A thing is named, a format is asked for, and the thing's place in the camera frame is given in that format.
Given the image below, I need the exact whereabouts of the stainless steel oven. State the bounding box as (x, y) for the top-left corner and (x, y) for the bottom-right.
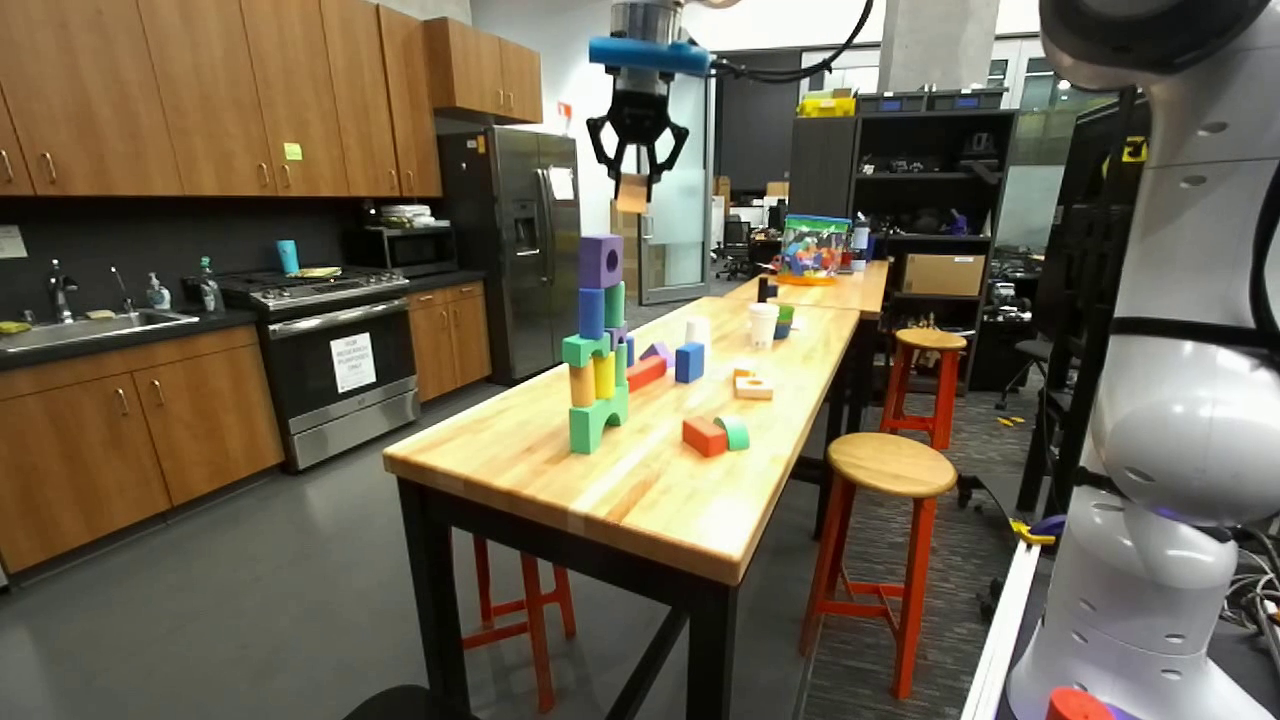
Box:
(225, 268), (419, 471)

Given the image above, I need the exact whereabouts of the green bridge foam block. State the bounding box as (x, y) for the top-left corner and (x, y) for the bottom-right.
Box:
(569, 356), (628, 457)

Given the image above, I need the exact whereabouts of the red half-round foam block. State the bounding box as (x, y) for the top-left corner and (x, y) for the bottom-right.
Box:
(686, 419), (729, 457)

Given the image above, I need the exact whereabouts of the black table power post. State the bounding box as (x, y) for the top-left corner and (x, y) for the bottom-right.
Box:
(756, 277), (775, 306)

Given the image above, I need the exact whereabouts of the blue tilted foam block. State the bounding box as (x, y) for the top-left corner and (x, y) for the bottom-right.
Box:
(575, 290), (607, 340)

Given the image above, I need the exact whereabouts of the round wooden stool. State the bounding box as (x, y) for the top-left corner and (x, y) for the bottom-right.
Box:
(800, 434), (957, 700)

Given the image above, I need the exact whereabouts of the red rectangular foam block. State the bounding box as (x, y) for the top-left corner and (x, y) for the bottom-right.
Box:
(628, 356), (670, 392)

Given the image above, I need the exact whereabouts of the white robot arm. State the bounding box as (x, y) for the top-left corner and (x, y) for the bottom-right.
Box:
(1010, 0), (1280, 720)

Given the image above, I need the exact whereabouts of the green cylinder foam block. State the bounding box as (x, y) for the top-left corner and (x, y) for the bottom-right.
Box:
(603, 286), (626, 334)

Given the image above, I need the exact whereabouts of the purple square block with hole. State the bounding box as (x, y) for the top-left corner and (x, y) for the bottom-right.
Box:
(580, 238), (626, 290)

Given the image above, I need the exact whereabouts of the red stool frame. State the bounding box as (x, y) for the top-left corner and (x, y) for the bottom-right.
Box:
(466, 537), (575, 712)

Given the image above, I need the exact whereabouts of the green notched foam block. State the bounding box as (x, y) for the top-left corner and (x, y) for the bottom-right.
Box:
(559, 336), (607, 369)

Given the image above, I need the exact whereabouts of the yellow square block with hole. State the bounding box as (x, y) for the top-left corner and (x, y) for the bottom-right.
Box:
(734, 375), (772, 400)

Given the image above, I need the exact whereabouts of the purple half-round foam block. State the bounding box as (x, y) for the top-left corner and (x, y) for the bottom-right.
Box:
(646, 343), (676, 364)

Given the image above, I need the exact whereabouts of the teal cup on stove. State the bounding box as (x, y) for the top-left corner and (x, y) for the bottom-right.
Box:
(275, 241), (300, 277)

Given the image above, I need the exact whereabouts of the white paper cup stack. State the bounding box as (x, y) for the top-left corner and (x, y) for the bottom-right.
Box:
(750, 302), (775, 350)

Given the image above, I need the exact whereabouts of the blue cube foam block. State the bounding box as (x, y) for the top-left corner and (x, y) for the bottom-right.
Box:
(676, 343), (704, 384)

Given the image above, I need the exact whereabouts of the kitchen sink with faucet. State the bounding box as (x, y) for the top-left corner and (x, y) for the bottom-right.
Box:
(0, 261), (192, 356)

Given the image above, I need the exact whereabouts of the green half-round foam block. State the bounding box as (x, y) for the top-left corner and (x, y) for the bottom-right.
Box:
(722, 416), (750, 452)

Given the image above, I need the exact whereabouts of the orange cylinder foam block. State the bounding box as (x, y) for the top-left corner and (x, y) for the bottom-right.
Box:
(569, 369), (595, 408)

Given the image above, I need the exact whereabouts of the microwave oven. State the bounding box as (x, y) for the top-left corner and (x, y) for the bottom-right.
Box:
(344, 227), (456, 271)

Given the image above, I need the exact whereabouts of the yellow cylinder foam block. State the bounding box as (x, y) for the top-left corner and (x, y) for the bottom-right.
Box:
(593, 354), (616, 400)

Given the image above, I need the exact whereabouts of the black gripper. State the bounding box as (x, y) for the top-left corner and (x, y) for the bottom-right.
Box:
(590, 69), (688, 184)

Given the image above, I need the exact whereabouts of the stainless steel refrigerator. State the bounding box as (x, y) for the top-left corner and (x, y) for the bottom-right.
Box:
(440, 125), (580, 384)

